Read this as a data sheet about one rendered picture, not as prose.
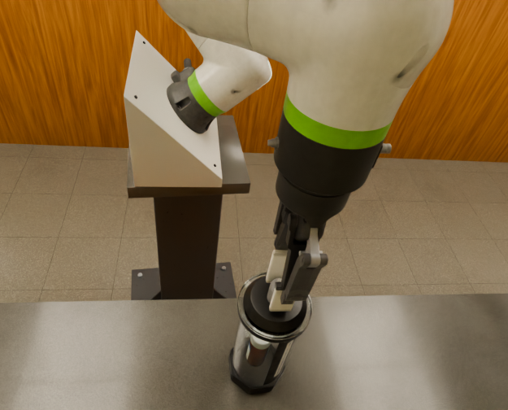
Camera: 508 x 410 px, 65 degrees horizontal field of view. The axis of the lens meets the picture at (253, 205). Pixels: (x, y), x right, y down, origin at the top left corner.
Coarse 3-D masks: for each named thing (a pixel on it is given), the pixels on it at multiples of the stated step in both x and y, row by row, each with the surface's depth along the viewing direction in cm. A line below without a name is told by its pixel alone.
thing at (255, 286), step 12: (264, 276) 60; (252, 288) 57; (264, 288) 57; (252, 300) 55; (264, 300) 56; (252, 312) 55; (264, 312) 54; (276, 312) 55; (288, 312) 55; (300, 312) 55; (264, 324) 54; (276, 324) 54; (288, 324) 54
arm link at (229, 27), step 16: (160, 0) 31; (176, 0) 30; (192, 0) 29; (208, 0) 28; (224, 0) 28; (240, 0) 27; (176, 16) 31; (192, 16) 30; (208, 16) 29; (224, 16) 29; (240, 16) 28; (192, 32) 33; (208, 32) 31; (224, 32) 30; (240, 32) 29
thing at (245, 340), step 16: (240, 304) 56; (240, 320) 60; (304, 320) 56; (240, 336) 61; (272, 336) 54; (288, 336) 54; (240, 352) 63; (256, 352) 59; (272, 352) 58; (240, 368) 66; (256, 368) 63; (256, 384) 67
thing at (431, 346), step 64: (0, 320) 73; (64, 320) 75; (128, 320) 76; (192, 320) 78; (320, 320) 82; (384, 320) 83; (448, 320) 85; (0, 384) 66; (64, 384) 67; (128, 384) 68; (192, 384) 70; (320, 384) 73; (384, 384) 74; (448, 384) 76
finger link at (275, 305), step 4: (280, 280) 49; (276, 292) 50; (280, 292) 50; (272, 296) 52; (276, 296) 51; (272, 300) 52; (276, 300) 52; (272, 304) 52; (276, 304) 52; (280, 304) 53; (284, 304) 53; (288, 304) 53; (292, 304) 53; (272, 308) 53; (276, 308) 53; (280, 308) 53; (284, 308) 53; (288, 308) 54
